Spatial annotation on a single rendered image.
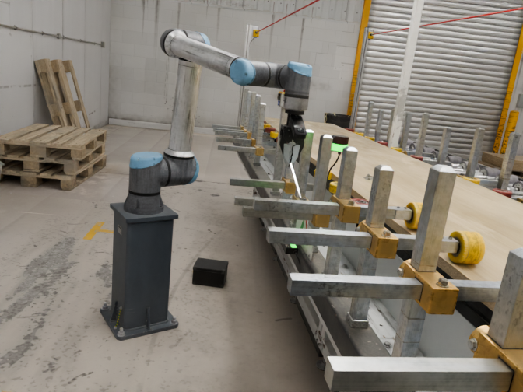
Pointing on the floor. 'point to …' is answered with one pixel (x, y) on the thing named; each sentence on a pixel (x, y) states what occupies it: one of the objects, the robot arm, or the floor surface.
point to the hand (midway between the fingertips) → (289, 164)
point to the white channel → (405, 72)
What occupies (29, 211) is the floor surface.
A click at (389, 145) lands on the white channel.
